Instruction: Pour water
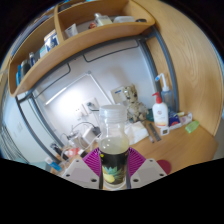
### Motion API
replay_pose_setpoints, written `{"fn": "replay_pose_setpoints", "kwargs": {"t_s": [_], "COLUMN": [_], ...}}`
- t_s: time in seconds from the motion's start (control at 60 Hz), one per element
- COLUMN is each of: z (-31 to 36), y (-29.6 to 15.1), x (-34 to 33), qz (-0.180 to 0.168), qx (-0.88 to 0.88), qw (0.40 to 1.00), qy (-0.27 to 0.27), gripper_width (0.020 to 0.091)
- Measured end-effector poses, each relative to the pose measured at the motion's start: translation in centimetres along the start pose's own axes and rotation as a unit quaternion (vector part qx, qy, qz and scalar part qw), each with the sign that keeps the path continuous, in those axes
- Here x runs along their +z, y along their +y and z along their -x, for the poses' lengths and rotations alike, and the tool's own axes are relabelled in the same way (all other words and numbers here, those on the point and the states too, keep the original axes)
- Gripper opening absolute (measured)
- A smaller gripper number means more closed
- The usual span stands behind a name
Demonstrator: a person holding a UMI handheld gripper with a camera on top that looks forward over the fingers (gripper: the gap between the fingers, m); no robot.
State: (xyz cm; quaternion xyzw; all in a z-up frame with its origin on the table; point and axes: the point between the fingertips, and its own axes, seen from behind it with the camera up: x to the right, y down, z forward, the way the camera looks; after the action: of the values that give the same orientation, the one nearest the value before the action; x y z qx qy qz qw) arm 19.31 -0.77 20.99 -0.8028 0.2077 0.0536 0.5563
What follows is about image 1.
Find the white pump bottle red top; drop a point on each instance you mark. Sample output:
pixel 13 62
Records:
pixel 160 115

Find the grey metal desk frame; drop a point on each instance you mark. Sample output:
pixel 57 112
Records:
pixel 166 66

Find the white crumpled paper bag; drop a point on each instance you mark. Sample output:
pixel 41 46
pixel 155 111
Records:
pixel 137 131

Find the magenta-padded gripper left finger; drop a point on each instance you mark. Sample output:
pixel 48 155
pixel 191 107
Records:
pixel 80 172

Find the white desk lamp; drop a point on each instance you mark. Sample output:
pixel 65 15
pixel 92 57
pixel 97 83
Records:
pixel 96 83

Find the black upright bottle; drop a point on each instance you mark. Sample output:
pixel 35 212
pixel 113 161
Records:
pixel 56 150

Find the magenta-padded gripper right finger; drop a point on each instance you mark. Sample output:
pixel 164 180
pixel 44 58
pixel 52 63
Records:
pixel 145 172

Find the clear bottle with pineapple label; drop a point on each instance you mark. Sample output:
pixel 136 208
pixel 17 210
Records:
pixel 113 166

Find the wooden shelf unit with items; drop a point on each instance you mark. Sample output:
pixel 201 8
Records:
pixel 83 38

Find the small blue box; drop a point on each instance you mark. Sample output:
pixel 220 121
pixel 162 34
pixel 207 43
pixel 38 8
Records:
pixel 174 119

